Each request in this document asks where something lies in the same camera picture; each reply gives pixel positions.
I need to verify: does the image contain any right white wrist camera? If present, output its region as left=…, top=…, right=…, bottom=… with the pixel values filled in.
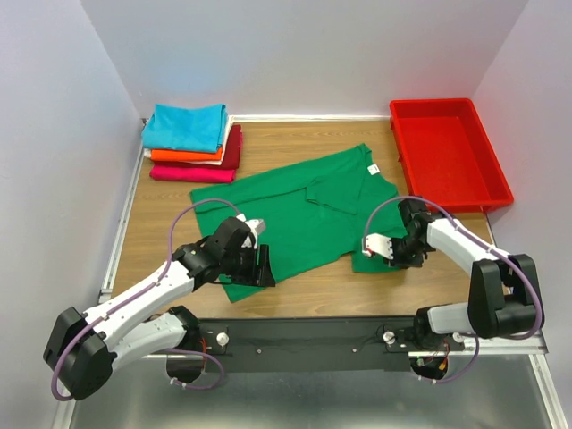
left=362, top=233, right=394, bottom=261

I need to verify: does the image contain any folded dark red t shirt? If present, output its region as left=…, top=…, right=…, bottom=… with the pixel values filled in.
left=214, top=124, right=243, bottom=170

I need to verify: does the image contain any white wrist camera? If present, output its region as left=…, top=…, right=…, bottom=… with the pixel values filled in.
left=236, top=214, right=266, bottom=248
left=362, top=233, right=394, bottom=261

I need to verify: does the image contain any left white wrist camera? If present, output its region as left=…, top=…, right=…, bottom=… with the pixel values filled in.
left=236, top=214, right=266, bottom=248

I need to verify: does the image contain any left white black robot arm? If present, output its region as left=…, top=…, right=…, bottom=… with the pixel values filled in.
left=43, top=214, right=275, bottom=401

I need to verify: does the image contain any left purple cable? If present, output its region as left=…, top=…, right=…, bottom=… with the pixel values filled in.
left=50, top=198, right=242, bottom=402

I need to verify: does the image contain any purple cable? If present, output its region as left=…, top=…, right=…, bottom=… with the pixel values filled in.
left=50, top=198, right=242, bottom=402
left=360, top=195, right=546, bottom=385

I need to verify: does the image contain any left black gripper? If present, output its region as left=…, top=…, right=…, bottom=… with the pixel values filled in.
left=222, top=244, right=277, bottom=289

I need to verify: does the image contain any folded white t shirt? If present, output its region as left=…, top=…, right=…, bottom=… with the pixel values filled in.
left=143, top=115, right=234, bottom=165

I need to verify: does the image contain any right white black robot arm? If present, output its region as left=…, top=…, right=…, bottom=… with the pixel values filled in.
left=385, top=197, right=545, bottom=350

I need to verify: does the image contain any green t shirt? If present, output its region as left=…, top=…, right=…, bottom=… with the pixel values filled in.
left=190, top=144, right=405, bottom=282

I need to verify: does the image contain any folded pink t shirt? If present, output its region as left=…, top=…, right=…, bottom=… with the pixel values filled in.
left=149, top=164, right=236, bottom=183

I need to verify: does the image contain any red plastic bin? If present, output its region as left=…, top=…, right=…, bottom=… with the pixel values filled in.
left=390, top=98, right=514, bottom=214

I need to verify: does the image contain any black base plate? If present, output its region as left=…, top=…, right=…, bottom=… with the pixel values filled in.
left=185, top=315, right=465, bottom=373

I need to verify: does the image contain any folded cyan t shirt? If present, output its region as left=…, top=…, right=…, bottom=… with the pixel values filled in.
left=141, top=104, right=228, bottom=153

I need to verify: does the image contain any folded orange t shirt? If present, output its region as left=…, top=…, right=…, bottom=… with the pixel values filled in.
left=144, top=147, right=224, bottom=164

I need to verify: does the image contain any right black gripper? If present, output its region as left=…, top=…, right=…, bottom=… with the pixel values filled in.
left=382, top=234, right=428, bottom=269

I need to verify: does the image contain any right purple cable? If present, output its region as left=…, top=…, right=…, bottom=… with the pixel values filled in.
left=360, top=195, right=546, bottom=385

